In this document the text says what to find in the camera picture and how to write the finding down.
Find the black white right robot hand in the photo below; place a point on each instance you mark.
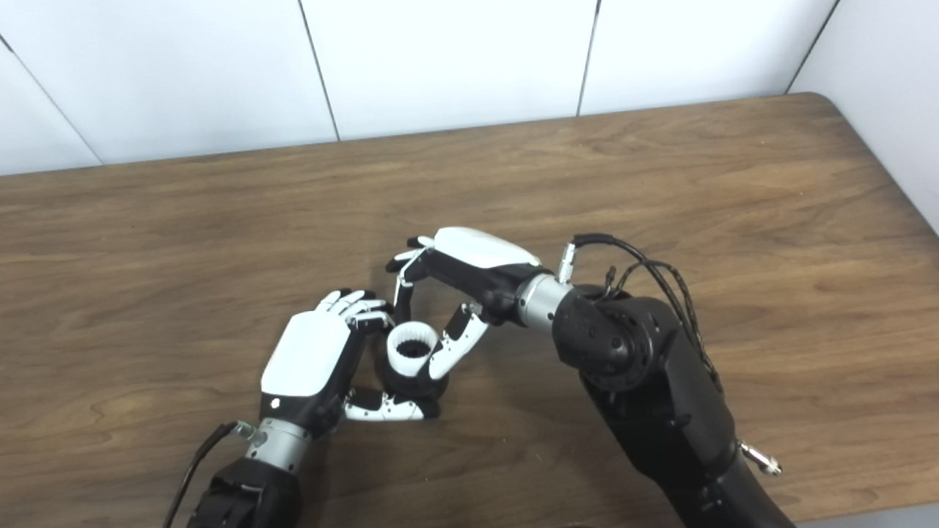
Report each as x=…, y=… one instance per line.
x=477, y=264

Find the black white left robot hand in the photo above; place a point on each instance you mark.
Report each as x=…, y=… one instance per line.
x=308, y=356

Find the round black part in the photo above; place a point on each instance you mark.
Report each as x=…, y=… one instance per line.
x=403, y=387

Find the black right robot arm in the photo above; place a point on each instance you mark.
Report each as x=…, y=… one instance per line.
x=645, y=381

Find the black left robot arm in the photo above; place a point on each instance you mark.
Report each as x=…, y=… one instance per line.
x=249, y=491

